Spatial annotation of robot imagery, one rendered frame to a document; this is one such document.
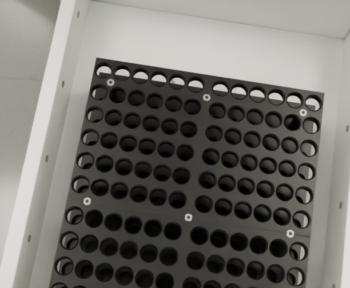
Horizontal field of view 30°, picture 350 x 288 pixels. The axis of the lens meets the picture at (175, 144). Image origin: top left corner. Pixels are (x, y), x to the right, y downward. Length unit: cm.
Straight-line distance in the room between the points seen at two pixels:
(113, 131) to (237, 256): 13
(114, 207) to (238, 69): 18
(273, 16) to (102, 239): 24
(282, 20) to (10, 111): 98
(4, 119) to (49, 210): 94
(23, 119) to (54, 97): 96
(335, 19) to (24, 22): 107
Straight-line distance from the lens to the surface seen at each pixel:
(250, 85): 50
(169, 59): 58
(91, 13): 60
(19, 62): 152
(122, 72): 56
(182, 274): 47
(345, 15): 57
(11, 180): 143
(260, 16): 58
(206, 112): 49
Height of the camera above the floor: 136
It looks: 74 degrees down
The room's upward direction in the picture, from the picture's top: 6 degrees clockwise
